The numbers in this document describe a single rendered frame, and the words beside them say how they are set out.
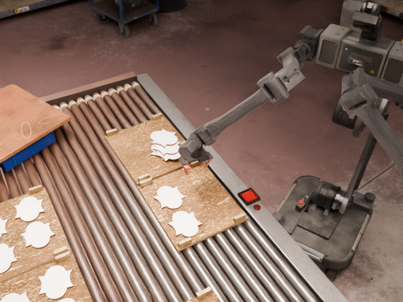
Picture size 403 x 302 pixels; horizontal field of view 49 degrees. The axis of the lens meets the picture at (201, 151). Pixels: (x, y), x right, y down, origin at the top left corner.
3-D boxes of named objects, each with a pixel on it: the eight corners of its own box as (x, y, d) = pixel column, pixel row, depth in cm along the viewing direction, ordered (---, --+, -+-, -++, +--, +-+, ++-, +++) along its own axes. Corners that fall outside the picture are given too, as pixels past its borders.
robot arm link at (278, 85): (310, 81, 158) (293, 58, 157) (278, 103, 163) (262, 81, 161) (304, 63, 200) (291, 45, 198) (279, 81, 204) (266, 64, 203)
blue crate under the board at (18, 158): (21, 118, 247) (17, 103, 240) (57, 141, 233) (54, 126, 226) (-30, 147, 228) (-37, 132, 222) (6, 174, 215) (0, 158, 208)
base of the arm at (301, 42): (312, 60, 205) (316, 36, 197) (305, 68, 200) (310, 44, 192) (295, 55, 209) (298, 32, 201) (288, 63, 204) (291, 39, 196)
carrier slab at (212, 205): (201, 163, 222) (201, 161, 220) (248, 219, 195) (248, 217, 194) (137, 188, 208) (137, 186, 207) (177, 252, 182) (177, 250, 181)
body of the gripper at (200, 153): (209, 157, 198) (210, 145, 193) (189, 165, 194) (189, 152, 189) (202, 149, 202) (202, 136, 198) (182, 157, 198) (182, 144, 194)
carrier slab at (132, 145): (162, 117, 249) (162, 115, 248) (201, 160, 223) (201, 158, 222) (104, 138, 235) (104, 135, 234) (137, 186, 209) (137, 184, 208)
